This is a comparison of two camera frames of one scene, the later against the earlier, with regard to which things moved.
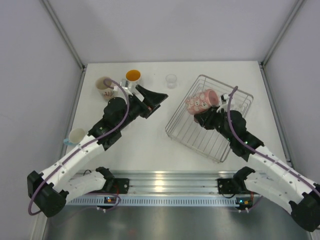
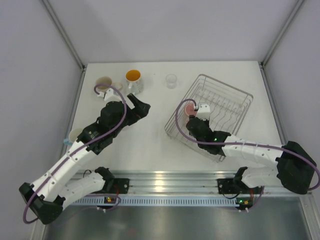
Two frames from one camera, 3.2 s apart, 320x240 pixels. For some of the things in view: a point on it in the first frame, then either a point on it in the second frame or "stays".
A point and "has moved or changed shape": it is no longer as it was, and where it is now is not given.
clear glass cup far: [171, 79] stays
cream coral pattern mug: [107, 93] stays
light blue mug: [75, 136] stays
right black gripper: [208, 116] → [207, 123]
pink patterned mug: [201, 101] has moved or changed shape
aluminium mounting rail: [168, 182] stays
